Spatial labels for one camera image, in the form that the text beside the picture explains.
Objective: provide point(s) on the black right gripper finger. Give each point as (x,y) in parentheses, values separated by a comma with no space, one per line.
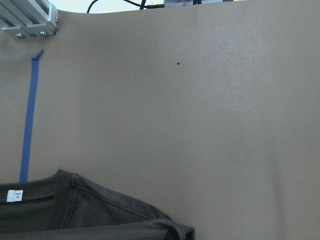
(179,232)

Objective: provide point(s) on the dark brown t-shirt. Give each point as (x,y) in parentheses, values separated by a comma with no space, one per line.
(67,206)

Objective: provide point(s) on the aluminium frame post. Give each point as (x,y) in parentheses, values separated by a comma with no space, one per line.
(28,18)

